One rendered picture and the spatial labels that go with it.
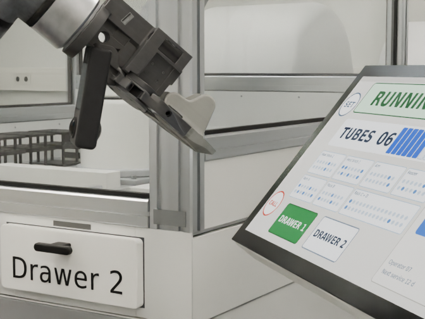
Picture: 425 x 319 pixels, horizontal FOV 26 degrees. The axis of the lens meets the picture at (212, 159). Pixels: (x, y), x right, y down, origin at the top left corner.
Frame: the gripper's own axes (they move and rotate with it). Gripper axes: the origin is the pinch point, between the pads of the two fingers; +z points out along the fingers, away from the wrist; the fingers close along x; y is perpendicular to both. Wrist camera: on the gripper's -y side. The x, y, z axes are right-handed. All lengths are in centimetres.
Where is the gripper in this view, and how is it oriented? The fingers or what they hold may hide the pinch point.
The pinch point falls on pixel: (201, 150)
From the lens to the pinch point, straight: 109.5
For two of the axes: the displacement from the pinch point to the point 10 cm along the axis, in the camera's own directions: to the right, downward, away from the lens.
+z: 7.3, 6.1, 2.9
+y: 6.1, -7.8, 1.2
